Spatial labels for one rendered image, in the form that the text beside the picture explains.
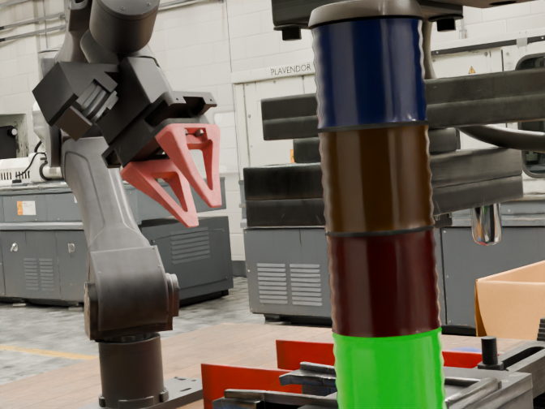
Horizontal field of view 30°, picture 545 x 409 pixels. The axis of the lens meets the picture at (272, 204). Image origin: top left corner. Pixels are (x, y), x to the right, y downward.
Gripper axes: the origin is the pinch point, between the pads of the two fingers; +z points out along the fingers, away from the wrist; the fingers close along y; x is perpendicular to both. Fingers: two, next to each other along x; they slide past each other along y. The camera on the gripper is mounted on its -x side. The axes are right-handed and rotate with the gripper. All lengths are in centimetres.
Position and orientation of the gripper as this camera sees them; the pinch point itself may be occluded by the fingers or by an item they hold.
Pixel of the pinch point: (199, 208)
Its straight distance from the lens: 90.5
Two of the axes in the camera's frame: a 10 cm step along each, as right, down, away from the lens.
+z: 4.6, 8.4, -2.8
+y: 6.5, -5.4, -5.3
